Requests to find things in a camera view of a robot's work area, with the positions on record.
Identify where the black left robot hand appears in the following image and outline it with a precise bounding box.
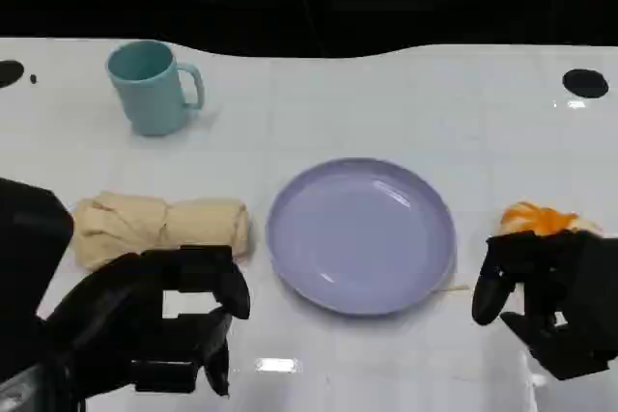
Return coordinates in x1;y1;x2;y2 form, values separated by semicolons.
44;244;252;398

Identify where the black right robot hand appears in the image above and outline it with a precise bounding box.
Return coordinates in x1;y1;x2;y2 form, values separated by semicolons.
471;228;618;382

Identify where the beige towel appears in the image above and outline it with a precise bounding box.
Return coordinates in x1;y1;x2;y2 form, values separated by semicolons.
70;191;253;274

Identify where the orange and white bread roll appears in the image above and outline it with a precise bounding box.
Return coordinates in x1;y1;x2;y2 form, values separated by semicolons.
496;199;605;239

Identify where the pale green mug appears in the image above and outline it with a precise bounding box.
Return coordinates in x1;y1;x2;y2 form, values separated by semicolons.
105;40;207;138

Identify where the lilac plate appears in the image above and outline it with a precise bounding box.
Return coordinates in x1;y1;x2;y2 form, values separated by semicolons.
265;156;459;318

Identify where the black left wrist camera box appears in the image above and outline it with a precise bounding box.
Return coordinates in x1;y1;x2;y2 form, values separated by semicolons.
0;177;76;322

